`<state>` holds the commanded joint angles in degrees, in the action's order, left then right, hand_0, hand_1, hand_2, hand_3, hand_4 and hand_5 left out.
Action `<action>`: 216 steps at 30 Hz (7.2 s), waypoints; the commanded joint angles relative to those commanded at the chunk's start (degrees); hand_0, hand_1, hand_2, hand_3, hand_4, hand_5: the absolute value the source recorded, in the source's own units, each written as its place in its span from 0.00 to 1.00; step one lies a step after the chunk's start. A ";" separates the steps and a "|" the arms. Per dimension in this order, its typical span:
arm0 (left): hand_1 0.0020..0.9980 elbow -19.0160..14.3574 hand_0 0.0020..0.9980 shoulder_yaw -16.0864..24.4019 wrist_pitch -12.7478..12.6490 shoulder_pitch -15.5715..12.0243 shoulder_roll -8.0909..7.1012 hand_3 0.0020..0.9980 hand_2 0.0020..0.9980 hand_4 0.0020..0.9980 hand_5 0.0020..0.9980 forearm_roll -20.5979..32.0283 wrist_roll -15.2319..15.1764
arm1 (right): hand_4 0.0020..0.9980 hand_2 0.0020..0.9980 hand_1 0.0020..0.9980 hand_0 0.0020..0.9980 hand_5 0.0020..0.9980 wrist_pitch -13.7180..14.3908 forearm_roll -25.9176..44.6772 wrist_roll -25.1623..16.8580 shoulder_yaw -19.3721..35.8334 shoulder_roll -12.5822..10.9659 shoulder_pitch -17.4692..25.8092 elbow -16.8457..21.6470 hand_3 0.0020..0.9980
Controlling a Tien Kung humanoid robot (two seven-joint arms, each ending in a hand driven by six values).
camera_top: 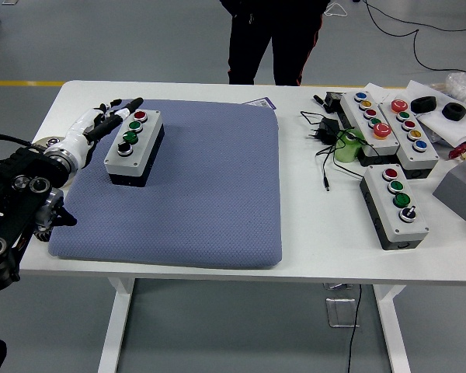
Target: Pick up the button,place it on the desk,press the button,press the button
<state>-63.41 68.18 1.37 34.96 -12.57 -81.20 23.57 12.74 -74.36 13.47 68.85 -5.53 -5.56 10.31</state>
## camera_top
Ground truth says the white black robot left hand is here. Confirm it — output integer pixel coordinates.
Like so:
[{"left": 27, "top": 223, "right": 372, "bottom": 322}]
[{"left": 46, "top": 96, "right": 144, "bottom": 169}]

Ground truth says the grey four-button control box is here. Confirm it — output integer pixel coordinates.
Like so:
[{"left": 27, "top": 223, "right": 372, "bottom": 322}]
[
  {"left": 103, "top": 109, "right": 165, "bottom": 188},
  {"left": 359, "top": 163, "right": 430, "bottom": 251}
]

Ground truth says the grey five-button control box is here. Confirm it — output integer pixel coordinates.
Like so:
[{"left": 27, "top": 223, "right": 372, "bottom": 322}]
[
  {"left": 339, "top": 91, "right": 402, "bottom": 167},
  {"left": 378, "top": 99, "right": 440, "bottom": 180}
]

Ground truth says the blue-grey textured mat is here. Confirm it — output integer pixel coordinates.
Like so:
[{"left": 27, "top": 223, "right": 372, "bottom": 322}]
[{"left": 47, "top": 99, "right": 283, "bottom": 270}]

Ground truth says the purple label card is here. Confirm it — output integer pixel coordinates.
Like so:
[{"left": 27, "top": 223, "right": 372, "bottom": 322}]
[{"left": 242, "top": 96, "right": 277, "bottom": 113}]

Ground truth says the white table leg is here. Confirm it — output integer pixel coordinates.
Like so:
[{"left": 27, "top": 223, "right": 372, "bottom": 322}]
[
  {"left": 96, "top": 277, "right": 137, "bottom": 373},
  {"left": 372, "top": 285, "right": 412, "bottom": 373}
]

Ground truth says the person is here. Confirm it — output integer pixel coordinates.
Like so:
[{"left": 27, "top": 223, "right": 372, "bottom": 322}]
[{"left": 219, "top": 0, "right": 331, "bottom": 86}]

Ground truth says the black power supply box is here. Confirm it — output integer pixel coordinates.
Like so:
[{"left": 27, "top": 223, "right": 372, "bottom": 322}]
[{"left": 313, "top": 91, "right": 346, "bottom": 116}]

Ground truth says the green tape roll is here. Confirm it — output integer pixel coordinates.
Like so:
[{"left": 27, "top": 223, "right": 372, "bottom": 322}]
[{"left": 333, "top": 127, "right": 368, "bottom": 164}]

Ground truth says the metal floor plate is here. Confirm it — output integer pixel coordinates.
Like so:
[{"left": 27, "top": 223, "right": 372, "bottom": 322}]
[{"left": 325, "top": 297, "right": 361, "bottom": 329}]

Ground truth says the white paper sheet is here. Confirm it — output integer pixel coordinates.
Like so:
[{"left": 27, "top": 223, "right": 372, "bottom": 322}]
[{"left": 364, "top": 80, "right": 466, "bottom": 148}]

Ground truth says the grey block box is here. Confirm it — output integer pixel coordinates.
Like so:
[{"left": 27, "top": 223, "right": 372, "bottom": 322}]
[{"left": 433, "top": 155, "right": 466, "bottom": 222}]

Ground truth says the clear plastic bag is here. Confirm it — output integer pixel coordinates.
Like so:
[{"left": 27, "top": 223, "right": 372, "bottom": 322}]
[{"left": 430, "top": 72, "right": 466, "bottom": 106}]

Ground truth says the black plug adapter with cord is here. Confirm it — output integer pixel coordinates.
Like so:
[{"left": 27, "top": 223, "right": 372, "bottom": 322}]
[{"left": 299, "top": 110, "right": 368, "bottom": 193}]

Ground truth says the black cable under table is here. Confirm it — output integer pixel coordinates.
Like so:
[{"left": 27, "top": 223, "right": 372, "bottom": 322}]
[{"left": 347, "top": 285, "right": 364, "bottom": 373}]

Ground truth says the black foam ring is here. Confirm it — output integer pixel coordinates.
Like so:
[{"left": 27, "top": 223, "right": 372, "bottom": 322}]
[
  {"left": 410, "top": 95, "right": 438, "bottom": 114},
  {"left": 441, "top": 102, "right": 466, "bottom": 121}
]

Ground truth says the black floor cable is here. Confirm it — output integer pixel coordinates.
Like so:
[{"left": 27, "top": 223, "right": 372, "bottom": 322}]
[{"left": 363, "top": 0, "right": 466, "bottom": 75}]

